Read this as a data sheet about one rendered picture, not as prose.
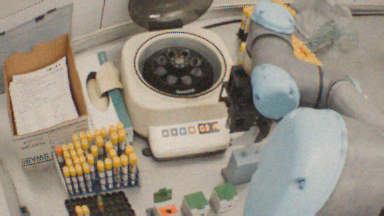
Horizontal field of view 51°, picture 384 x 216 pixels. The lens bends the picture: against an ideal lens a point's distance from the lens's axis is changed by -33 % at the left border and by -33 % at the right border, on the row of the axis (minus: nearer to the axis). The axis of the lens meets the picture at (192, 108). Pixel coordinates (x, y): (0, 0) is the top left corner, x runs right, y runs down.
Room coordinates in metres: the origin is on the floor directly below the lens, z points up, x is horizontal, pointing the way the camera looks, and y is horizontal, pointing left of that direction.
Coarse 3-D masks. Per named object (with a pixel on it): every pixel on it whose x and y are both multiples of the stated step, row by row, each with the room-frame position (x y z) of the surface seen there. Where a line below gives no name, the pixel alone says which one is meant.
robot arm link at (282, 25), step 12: (264, 0) 0.68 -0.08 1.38; (252, 12) 0.66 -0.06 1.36; (264, 12) 0.64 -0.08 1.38; (276, 12) 0.65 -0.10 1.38; (288, 12) 0.67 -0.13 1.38; (252, 24) 0.65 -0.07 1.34; (264, 24) 0.63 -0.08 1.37; (276, 24) 0.62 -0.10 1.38; (288, 24) 0.63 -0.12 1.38; (252, 36) 0.62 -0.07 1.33; (288, 36) 0.63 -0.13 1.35
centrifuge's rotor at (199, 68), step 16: (176, 48) 0.91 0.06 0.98; (144, 64) 0.86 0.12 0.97; (160, 64) 0.86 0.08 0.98; (176, 64) 0.85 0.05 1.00; (192, 64) 0.88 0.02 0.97; (208, 64) 0.89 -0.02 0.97; (160, 80) 0.81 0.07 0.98; (176, 80) 0.82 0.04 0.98; (192, 80) 0.83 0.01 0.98; (208, 80) 0.84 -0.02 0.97
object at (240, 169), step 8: (264, 144) 0.70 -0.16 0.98; (232, 152) 0.67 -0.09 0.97; (240, 152) 0.67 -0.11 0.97; (248, 152) 0.68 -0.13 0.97; (256, 152) 0.68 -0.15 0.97; (232, 160) 0.67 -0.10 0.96; (240, 160) 0.65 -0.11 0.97; (248, 160) 0.66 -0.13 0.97; (256, 160) 0.66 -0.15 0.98; (224, 168) 0.69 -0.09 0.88; (232, 168) 0.65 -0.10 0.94; (240, 168) 0.65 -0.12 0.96; (248, 168) 0.65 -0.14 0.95; (256, 168) 0.66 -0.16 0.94; (224, 176) 0.67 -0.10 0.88; (232, 176) 0.64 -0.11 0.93; (240, 176) 0.65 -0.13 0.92; (248, 176) 0.66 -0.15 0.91; (240, 184) 0.65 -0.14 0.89; (248, 184) 0.65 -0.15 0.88
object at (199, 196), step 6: (198, 192) 0.58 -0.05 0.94; (186, 198) 0.56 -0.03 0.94; (192, 198) 0.56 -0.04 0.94; (198, 198) 0.56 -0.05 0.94; (204, 198) 0.57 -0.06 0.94; (186, 204) 0.55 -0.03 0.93; (192, 204) 0.54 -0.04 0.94; (198, 204) 0.55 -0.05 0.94; (204, 204) 0.55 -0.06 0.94; (186, 210) 0.54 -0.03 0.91; (192, 210) 0.53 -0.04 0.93; (198, 210) 0.54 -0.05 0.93; (204, 210) 0.54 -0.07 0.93
